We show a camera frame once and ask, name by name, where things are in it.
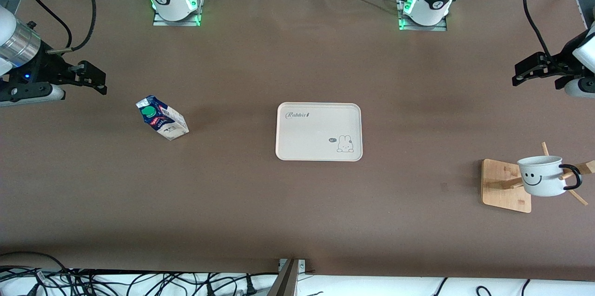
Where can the small aluminium corner bracket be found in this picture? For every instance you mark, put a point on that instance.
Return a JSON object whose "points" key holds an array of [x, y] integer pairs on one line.
{"points": [[302, 266]]}

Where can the white smiley face cup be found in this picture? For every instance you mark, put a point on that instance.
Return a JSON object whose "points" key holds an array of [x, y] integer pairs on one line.
{"points": [[539, 180]]}

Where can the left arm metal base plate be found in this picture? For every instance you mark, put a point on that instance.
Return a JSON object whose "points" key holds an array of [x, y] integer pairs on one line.
{"points": [[437, 28]]}

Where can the blue white milk carton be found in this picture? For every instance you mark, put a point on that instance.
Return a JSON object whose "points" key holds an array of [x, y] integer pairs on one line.
{"points": [[169, 124]]}

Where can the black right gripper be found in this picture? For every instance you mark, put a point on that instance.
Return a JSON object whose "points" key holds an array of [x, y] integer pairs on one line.
{"points": [[42, 66]]}

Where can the grey metal profile bar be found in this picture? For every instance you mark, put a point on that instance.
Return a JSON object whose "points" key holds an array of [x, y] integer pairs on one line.
{"points": [[284, 284]]}

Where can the wooden mug stand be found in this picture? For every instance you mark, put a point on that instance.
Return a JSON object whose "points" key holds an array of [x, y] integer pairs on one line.
{"points": [[499, 184]]}

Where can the cream rabbit print tray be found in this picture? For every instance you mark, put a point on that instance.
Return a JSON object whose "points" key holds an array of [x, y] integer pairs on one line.
{"points": [[316, 131]]}

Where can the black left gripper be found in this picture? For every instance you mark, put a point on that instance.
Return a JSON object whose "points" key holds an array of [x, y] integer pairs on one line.
{"points": [[559, 64]]}

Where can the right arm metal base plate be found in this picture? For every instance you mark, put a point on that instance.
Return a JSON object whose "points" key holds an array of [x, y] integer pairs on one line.
{"points": [[186, 23]]}

